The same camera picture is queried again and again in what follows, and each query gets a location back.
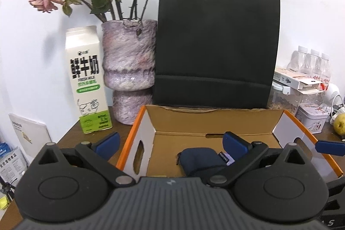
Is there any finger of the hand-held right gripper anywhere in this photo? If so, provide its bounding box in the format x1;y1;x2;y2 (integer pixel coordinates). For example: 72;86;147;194
315;140;345;157

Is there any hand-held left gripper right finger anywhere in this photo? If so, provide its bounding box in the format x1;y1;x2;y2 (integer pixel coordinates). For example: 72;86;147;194
207;131;315;189

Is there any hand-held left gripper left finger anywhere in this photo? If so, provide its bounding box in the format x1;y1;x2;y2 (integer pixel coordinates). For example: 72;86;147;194
28;131;136;189

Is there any navy blue pouch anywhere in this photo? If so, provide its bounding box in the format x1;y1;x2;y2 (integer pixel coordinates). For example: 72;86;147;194
177;148;235;185

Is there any orange cardboard box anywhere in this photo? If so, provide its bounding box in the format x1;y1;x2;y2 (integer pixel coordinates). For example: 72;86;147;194
116;105;343;185

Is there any yellow pear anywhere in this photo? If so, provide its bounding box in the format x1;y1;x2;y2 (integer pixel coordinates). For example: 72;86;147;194
333;113;345;136

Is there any white floral tin box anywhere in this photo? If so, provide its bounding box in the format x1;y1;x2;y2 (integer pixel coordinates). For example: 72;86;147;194
295;105;329;135

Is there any small white fan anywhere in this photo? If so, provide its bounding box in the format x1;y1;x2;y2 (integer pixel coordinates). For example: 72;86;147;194
325;83;345;115

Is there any clear seed container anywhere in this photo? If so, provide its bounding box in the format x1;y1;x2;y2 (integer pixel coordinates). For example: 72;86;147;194
267;80;303;115

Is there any white green milk carton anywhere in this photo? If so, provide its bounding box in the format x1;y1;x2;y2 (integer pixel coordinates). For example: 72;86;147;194
65;25;112;135

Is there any flat white carton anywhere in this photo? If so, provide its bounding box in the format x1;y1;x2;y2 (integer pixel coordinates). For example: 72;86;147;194
274;67;325;91

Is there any white booklet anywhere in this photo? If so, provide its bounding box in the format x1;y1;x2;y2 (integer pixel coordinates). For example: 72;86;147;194
8;113;53;164

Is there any mottled purple vase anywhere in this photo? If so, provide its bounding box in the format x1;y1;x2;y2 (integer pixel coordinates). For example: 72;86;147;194
101;19;158;124

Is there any blue printed packet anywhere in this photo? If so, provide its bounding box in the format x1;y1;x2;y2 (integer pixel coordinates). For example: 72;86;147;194
0;142;28;188

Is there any black paper bag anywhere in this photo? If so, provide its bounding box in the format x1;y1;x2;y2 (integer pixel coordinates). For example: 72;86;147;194
152;0;281;110

